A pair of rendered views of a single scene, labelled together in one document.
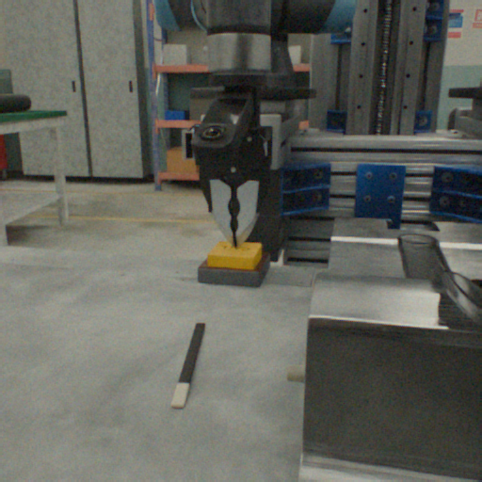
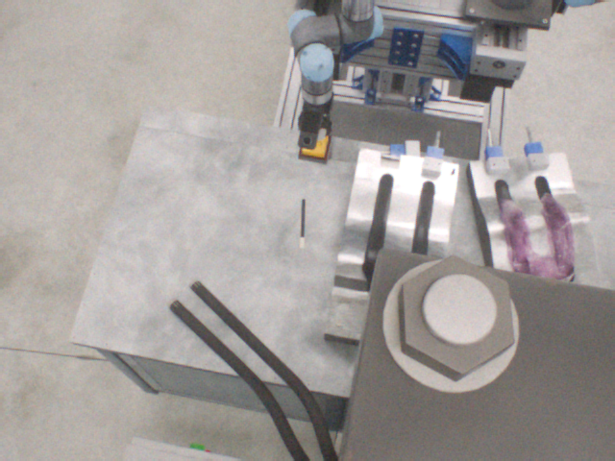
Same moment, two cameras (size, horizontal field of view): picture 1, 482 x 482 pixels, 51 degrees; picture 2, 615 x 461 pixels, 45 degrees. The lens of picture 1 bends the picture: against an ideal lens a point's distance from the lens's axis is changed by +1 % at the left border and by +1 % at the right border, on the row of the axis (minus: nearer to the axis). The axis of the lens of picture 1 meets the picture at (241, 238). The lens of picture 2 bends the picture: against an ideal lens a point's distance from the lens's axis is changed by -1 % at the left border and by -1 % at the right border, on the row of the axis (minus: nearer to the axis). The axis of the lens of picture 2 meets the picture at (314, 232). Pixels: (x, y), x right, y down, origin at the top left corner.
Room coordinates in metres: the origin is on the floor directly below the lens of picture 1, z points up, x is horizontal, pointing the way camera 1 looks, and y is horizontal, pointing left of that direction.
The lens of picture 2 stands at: (-0.38, 0.03, 2.61)
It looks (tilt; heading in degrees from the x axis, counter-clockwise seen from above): 68 degrees down; 359
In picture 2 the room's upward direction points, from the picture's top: straight up
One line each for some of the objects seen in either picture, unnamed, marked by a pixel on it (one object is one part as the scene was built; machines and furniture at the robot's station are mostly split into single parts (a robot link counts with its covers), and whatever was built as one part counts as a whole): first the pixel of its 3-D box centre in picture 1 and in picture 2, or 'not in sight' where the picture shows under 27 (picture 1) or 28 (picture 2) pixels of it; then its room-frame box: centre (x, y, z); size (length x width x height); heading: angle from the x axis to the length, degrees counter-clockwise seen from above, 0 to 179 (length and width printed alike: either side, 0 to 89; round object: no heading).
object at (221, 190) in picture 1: (227, 208); not in sight; (0.64, 0.02, 0.88); 0.06 x 0.03 x 0.09; 168
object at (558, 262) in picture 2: not in sight; (539, 235); (0.31, -0.54, 0.90); 0.26 x 0.18 x 0.08; 5
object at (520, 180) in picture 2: not in sight; (537, 243); (0.30, -0.55, 0.86); 0.50 x 0.26 x 0.11; 5
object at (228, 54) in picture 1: (236, 57); (315, 87); (0.64, 0.01, 1.07); 0.08 x 0.08 x 0.05
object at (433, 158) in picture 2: not in sight; (434, 153); (0.55, -0.30, 0.89); 0.13 x 0.05 x 0.05; 165
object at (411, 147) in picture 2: not in sight; (393, 154); (0.58, -0.20, 0.83); 0.13 x 0.05 x 0.05; 88
